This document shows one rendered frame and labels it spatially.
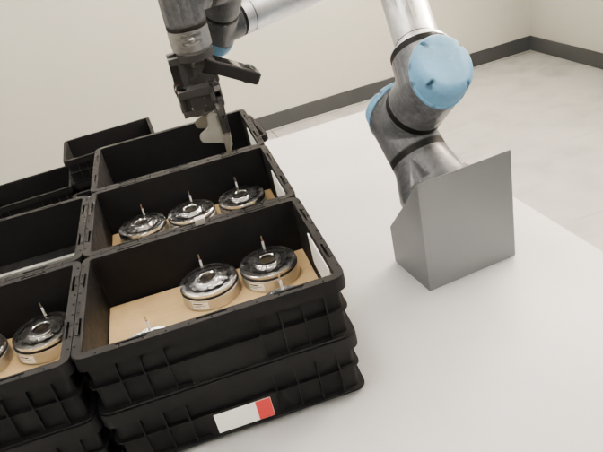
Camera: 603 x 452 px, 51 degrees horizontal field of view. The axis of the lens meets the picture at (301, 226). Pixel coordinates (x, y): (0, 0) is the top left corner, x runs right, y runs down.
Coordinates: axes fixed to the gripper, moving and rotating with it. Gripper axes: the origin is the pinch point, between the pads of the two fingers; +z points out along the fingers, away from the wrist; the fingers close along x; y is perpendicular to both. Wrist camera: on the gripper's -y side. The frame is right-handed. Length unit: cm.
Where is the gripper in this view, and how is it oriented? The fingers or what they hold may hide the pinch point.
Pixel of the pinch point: (228, 141)
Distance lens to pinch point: 131.2
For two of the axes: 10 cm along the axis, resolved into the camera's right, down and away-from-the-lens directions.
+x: 2.8, 5.3, -8.0
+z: 1.6, 7.9, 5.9
